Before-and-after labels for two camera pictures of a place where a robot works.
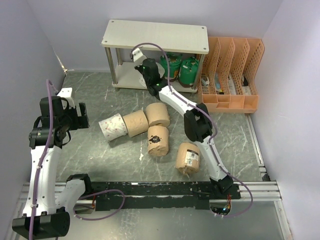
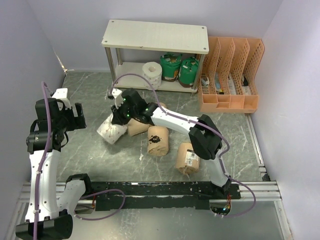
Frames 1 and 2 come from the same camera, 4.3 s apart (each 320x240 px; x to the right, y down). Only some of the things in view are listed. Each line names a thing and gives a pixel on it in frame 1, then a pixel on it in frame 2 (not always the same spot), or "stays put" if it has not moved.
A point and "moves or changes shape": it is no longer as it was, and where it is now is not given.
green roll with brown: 188,72 stays put
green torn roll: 174,60 stays put
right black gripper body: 140,68 → 124,112
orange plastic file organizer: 228,81 stays put
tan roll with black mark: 158,140 stays put
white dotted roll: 113,127 moves or changes shape
